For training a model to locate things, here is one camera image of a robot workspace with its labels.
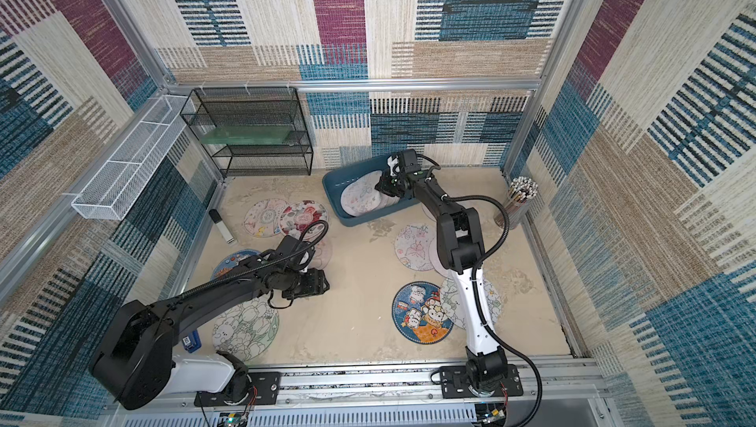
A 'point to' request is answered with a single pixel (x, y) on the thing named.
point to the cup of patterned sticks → (520, 195)
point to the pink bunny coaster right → (429, 260)
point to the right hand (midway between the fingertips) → (380, 188)
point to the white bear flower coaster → (359, 197)
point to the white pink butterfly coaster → (412, 245)
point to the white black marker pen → (220, 225)
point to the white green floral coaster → (453, 294)
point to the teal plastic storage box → (336, 182)
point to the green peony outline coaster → (247, 333)
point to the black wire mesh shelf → (252, 131)
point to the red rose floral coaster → (305, 220)
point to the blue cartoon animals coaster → (418, 314)
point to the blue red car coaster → (231, 260)
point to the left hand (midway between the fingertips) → (323, 288)
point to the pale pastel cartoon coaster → (263, 218)
